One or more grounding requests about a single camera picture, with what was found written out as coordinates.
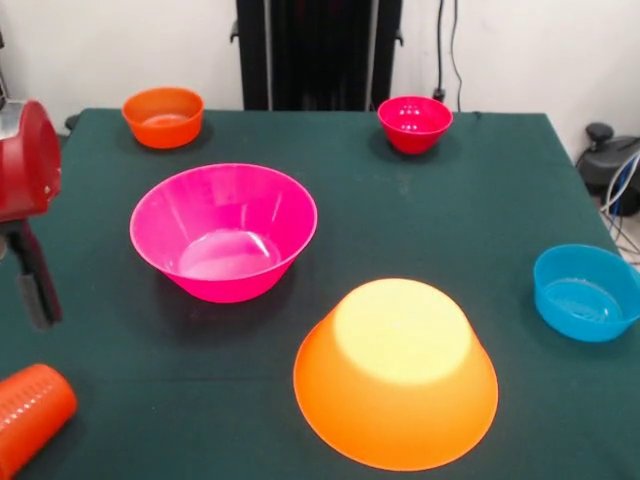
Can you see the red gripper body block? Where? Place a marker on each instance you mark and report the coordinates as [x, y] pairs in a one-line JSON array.
[[27, 165]]

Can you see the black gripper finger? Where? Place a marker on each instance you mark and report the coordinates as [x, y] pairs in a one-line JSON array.
[[2, 247], [37, 280]]

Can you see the small crimson bowl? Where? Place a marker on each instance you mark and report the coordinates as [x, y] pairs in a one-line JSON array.
[[415, 125]]

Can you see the dark green tablecloth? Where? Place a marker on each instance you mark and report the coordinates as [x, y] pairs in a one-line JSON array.
[[150, 350]]

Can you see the large orange bowl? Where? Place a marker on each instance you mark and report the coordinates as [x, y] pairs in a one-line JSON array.
[[395, 390]]

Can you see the orange cup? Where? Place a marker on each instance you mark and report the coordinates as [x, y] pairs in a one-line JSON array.
[[162, 132], [30, 415]]

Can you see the blue cup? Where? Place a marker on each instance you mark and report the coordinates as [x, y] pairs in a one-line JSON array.
[[580, 310]]

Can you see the large pink bowl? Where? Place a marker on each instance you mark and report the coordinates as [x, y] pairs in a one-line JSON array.
[[225, 235]]

